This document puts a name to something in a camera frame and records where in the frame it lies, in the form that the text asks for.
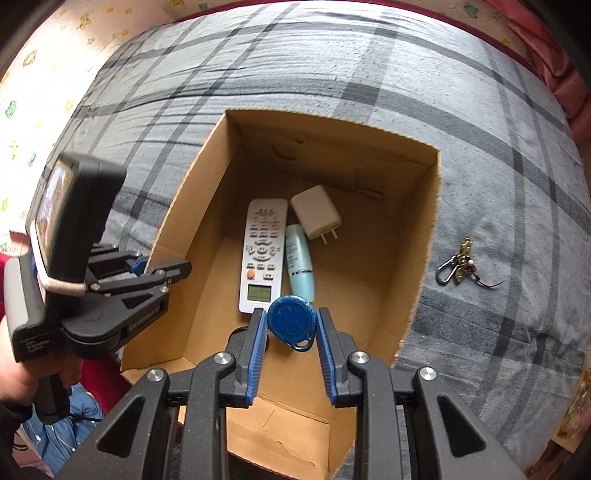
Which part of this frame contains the person's left hand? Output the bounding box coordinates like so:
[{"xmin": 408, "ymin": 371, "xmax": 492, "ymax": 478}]
[{"xmin": 0, "ymin": 318, "xmax": 83, "ymax": 405}]

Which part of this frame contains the teal cosmetic bottle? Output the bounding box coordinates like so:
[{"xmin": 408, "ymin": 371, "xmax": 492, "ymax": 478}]
[{"xmin": 284, "ymin": 224, "xmax": 315, "ymax": 303}]

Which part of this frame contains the blue jacket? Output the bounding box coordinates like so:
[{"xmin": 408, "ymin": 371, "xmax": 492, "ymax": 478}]
[{"xmin": 22, "ymin": 383, "xmax": 104, "ymax": 474}]

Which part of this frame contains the white power adapter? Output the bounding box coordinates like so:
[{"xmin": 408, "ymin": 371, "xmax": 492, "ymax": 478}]
[{"xmin": 290, "ymin": 185, "xmax": 342, "ymax": 244}]

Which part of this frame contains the grey plaid bed sheet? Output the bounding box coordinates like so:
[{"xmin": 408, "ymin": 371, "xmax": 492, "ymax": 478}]
[{"xmin": 56, "ymin": 2, "xmax": 590, "ymax": 468}]

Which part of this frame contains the gold keychain with carabiner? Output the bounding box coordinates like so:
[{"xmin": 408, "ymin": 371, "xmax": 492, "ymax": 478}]
[{"xmin": 435, "ymin": 237, "xmax": 503, "ymax": 290}]

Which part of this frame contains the brown cardboard box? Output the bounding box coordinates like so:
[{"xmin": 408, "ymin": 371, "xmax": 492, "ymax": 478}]
[{"xmin": 120, "ymin": 108, "xmax": 442, "ymax": 480}]

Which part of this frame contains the white remote control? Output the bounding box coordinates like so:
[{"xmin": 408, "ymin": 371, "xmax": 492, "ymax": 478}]
[{"xmin": 238, "ymin": 198, "xmax": 288, "ymax": 314}]

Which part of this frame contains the blue key fob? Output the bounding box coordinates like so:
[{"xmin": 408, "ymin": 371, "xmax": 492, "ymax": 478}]
[{"xmin": 266, "ymin": 295, "xmax": 317, "ymax": 352}]

